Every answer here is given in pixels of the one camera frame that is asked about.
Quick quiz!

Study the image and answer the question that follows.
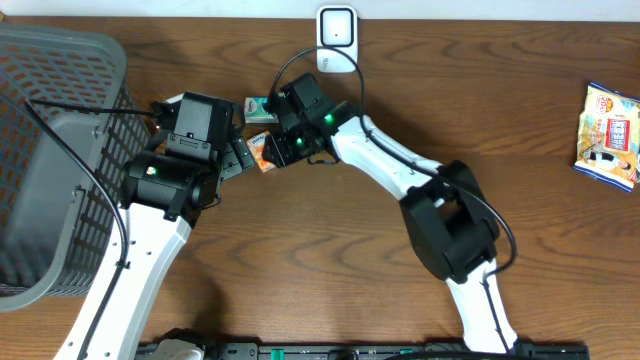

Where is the orange small box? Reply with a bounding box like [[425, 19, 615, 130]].
[[246, 131, 275, 173]]

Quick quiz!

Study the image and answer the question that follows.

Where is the teal silver small box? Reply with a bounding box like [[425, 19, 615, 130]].
[[244, 97, 278, 124]]

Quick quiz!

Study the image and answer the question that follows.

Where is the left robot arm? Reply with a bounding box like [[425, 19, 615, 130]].
[[56, 92, 252, 359]]

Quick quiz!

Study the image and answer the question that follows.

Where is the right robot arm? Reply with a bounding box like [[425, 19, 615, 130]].
[[264, 73, 517, 354]]

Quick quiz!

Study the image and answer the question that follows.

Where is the white barcode scanner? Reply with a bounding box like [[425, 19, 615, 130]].
[[316, 5, 358, 73]]

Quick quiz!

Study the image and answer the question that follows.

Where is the grey plastic mesh basket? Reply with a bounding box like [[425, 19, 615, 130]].
[[1, 24, 150, 312]]

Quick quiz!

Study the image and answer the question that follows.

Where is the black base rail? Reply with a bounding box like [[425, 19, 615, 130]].
[[133, 327, 592, 360]]

